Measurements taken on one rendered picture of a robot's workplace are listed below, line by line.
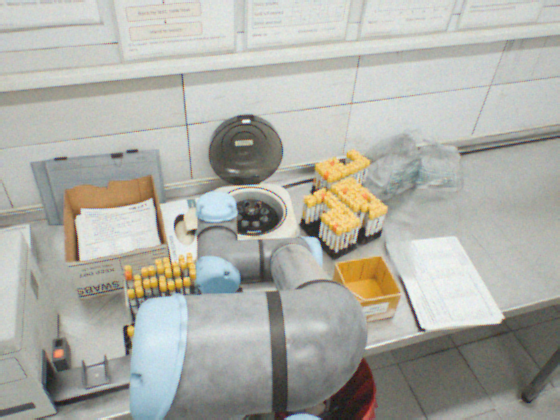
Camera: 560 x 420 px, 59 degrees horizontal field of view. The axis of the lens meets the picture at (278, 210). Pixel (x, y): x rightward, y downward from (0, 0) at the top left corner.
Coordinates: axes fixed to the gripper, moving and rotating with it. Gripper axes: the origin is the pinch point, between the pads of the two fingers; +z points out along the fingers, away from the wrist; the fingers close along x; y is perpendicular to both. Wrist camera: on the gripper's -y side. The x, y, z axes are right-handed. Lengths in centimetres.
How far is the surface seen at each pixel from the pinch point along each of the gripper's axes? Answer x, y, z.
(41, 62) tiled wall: 31, 57, -39
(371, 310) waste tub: -36.7, -3.0, 4.6
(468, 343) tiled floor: -116, 26, 97
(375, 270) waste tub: -43.8, 9.5, 5.6
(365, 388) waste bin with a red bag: -46, 1, 57
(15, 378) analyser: 41.3, -7.5, -7.3
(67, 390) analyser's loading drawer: 35.1, -4.7, 5.9
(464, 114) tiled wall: -99, 59, -6
